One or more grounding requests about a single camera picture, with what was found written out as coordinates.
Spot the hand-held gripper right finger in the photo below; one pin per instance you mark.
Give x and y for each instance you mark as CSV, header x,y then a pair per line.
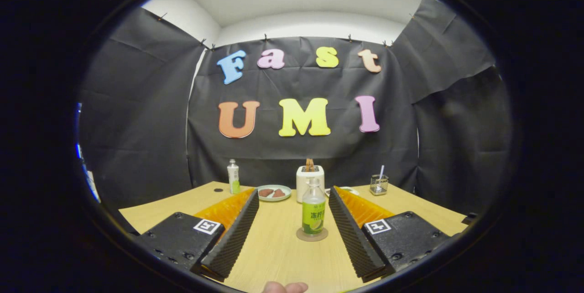
x,y
351,233

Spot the green label juice bottle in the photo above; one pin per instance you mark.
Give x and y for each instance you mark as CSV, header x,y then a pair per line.
x,y
313,217

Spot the white toaster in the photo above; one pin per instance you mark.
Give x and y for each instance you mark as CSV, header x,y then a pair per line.
x,y
303,181

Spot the white compartment food tray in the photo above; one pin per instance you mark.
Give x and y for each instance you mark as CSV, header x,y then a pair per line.
x,y
351,190

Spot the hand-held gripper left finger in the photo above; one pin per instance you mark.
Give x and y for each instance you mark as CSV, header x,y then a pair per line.
x,y
235,233

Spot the wooden table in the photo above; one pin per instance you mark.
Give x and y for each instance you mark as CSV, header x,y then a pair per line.
x,y
278,252

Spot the black object at table edge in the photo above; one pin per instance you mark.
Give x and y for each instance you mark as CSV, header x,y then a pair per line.
x,y
470,218

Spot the small white green capped bottle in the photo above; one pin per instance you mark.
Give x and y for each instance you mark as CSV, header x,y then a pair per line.
x,y
233,176

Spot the pale green plate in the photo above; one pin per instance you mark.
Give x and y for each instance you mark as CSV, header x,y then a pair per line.
x,y
287,191

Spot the bread slice in toaster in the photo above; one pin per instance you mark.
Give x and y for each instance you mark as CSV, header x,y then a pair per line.
x,y
310,164

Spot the round brown coaster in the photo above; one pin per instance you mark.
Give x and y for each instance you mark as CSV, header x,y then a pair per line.
x,y
301,236

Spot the brown toast piece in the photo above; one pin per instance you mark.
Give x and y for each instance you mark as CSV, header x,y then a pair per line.
x,y
265,192
279,193

